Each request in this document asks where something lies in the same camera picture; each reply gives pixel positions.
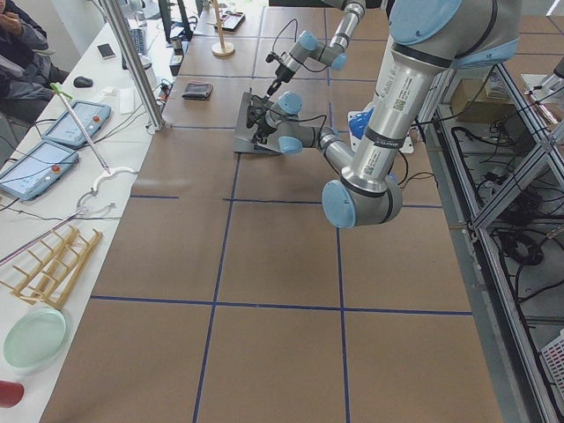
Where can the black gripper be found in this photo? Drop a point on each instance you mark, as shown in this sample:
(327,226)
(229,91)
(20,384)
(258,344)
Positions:
(264,126)
(278,79)

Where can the grey laptop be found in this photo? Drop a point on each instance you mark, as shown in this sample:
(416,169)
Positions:
(244,138)

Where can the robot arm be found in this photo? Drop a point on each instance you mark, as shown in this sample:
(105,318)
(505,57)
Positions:
(426,38)
(330,54)

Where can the wooden mug tree stand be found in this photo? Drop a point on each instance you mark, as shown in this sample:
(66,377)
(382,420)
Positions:
(222,48)

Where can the grey and pink folded cloth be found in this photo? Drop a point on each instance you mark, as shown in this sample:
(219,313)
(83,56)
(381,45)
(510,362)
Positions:
(197,91)

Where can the blue desk lamp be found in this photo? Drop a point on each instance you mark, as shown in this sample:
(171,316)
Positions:
(358,121)

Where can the white paper sheet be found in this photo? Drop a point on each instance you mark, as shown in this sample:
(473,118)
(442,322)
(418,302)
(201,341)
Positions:
(126,100)

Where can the black keyboard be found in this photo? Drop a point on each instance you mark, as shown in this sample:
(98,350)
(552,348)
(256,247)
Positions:
(137,36)

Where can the long reacher grabber stick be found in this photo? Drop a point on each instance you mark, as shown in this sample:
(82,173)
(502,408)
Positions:
(108,171)

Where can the white smartphone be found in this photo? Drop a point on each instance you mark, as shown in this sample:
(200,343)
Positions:
(106,51)

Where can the black computer mouse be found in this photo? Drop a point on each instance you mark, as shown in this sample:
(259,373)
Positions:
(82,82)

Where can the cardboard box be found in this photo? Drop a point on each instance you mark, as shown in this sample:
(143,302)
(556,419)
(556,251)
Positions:
(471,104)

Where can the near teach pendant tablet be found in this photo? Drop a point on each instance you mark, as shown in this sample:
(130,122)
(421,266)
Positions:
(38,170)

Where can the seated person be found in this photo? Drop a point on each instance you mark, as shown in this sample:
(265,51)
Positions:
(26,75)

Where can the wooden dish rack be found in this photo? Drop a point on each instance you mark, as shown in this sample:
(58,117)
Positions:
(48,271)

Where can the green glass plate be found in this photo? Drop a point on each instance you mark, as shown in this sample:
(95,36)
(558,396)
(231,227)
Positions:
(35,338)

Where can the red cup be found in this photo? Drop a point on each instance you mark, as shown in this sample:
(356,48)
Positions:
(11,393)

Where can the white plastic basket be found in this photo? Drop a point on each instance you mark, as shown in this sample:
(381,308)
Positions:
(553,354)

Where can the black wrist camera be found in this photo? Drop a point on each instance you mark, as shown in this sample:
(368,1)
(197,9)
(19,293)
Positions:
(274,57)
(255,113)

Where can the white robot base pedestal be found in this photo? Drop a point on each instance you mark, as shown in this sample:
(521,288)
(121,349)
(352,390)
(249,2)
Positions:
(380,128)

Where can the aluminium frame post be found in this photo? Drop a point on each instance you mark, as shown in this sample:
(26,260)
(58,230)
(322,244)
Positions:
(114,17)

